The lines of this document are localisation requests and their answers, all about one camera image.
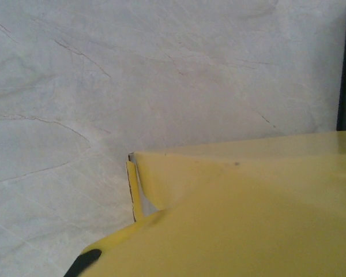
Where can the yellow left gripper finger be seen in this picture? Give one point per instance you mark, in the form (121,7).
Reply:
(83,262)

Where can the yellow cardboard paper box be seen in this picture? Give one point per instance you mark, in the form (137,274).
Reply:
(262,202)

